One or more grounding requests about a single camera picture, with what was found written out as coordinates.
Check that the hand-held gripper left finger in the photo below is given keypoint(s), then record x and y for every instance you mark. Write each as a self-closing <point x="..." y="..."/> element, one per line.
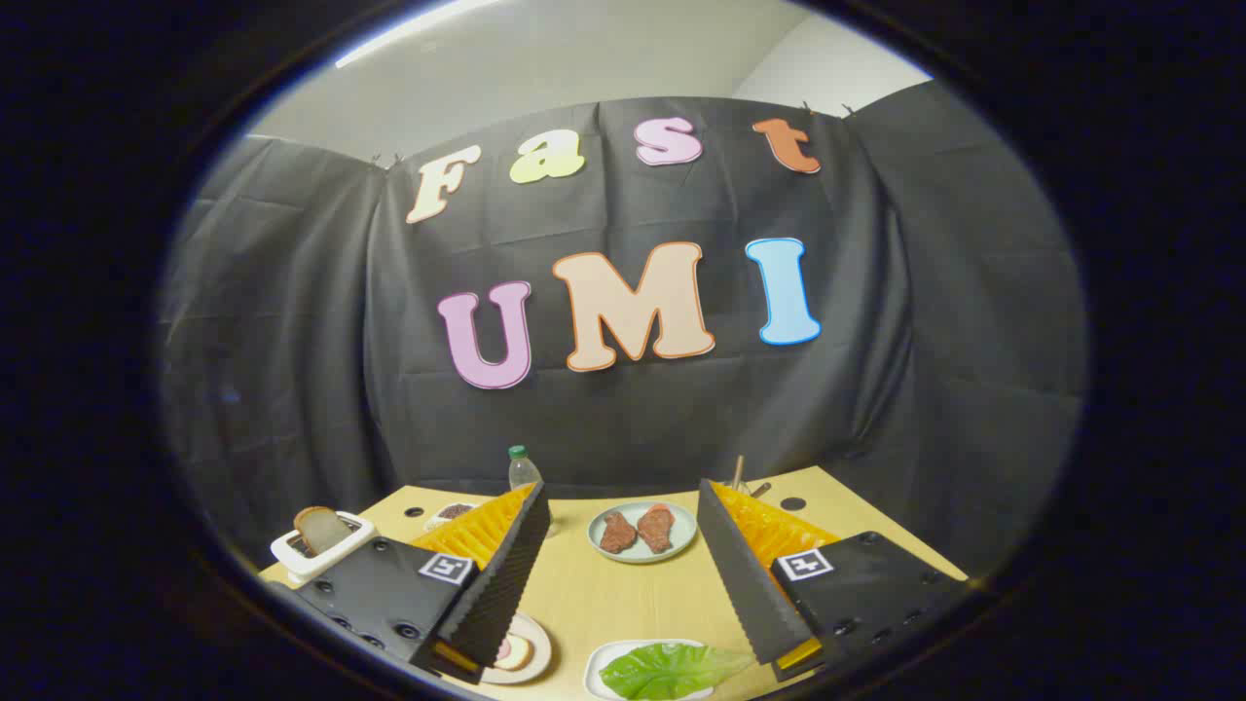
<point x="506" y="584"/>

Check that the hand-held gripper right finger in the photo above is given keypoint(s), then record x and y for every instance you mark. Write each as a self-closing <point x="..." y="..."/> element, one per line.
<point x="740" y="574"/>

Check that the green lettuce leaf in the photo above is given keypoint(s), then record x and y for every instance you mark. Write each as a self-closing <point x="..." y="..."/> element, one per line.
<point x="662" y="672"/>

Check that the thick white bread slice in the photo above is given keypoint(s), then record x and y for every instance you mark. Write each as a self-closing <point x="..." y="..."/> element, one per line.
<point x="321" y="531"/>

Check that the pink ham slice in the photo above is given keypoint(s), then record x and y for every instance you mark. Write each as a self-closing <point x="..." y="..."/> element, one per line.
<point x="503" y="648"/>

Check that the round cream plate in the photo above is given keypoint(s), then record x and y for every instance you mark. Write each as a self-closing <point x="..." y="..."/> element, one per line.
<point x="538" y="647"/>

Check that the thin toast slice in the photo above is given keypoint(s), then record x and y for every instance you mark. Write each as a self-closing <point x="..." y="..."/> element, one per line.
<point x="518" y="654"/>

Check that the clear glass container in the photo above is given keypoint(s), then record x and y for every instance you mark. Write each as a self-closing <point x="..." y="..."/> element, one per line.
<point x="748" y="487"/>

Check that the small divided seasoning dish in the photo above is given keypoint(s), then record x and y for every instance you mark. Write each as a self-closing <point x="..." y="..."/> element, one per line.
<point x="453" y="510"/>

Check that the reddish brown meat piece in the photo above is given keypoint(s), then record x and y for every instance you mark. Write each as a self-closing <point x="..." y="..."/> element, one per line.
<point x="657" y="528"/>

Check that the light green plate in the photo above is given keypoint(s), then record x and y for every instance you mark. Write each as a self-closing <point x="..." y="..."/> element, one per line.
<point x="642" y="557"/>

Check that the wooden stick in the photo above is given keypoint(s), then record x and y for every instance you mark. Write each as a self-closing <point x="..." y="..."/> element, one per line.
<point x="738" y="472"/>

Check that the clear plastic water bottle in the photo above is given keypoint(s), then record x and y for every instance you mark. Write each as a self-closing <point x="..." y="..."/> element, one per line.
<point x="524" y="473"/>

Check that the dark brown meat piece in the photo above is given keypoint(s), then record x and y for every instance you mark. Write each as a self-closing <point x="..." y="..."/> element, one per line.
<point x="617" y="534"/>

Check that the white leaf-shaped plate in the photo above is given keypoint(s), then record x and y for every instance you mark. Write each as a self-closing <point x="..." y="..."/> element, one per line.
<point x="596" y="672"/>

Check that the white toaster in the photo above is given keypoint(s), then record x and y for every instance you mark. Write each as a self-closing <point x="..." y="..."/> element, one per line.
<point x="292" y="557"/>

